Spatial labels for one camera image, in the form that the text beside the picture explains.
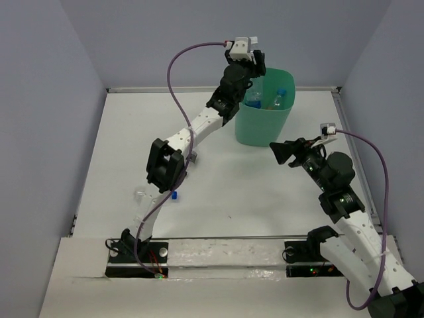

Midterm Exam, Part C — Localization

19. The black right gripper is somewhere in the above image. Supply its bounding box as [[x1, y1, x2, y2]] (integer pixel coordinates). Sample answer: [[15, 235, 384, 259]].
[[268, 136, 331, 192]]

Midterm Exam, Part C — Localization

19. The blue-cap blue-label water bottle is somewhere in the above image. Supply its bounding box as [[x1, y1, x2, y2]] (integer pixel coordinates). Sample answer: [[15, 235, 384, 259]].
[[268, 88, 287, 110]]

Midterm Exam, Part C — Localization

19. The white-cap blue-label drink bottle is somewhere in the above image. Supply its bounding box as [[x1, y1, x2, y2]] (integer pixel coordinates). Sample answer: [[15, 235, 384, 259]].
[[244, 77, 263, 109]]

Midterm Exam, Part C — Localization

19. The small blue-label bottle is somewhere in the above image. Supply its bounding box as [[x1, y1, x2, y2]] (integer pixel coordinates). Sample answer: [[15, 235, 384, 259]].
[[133, 188, 179, 205]]

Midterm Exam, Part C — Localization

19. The black-label clear bottle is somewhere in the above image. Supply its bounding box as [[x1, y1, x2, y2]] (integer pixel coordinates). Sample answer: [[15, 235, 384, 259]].
[[189, 151, 197, 163]]

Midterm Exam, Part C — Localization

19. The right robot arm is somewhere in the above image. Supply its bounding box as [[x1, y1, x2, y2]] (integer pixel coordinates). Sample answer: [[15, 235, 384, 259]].
[[270, 138, 423, 317]]

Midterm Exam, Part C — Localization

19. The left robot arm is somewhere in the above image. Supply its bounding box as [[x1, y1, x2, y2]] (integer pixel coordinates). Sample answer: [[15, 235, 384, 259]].
[[120, 50, 266, 263]]

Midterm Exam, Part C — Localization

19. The green plastic bin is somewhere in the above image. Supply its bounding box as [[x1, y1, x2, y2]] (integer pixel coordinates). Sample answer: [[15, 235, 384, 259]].
[[235, 68, 295, 147]]

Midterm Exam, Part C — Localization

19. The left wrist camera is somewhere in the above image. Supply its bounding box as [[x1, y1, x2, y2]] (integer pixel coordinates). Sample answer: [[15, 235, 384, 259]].
[[225, 36, 258, 62]]

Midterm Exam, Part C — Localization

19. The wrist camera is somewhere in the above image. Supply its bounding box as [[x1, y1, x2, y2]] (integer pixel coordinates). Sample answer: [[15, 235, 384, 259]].
[[225, 36, 258, 62], [311, 123, 337, 148]]

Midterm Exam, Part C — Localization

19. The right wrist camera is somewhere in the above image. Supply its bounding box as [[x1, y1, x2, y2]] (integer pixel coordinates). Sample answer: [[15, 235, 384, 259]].
[[311, 123, 337, 148]]

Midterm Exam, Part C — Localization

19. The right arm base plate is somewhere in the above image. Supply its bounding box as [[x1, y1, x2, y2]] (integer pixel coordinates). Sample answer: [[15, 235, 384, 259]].
[[282, 226, 343, 278]]

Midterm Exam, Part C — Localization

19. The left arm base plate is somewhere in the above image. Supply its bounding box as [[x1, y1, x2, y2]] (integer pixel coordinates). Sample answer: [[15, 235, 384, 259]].
[[105, 238, 169, 279]]

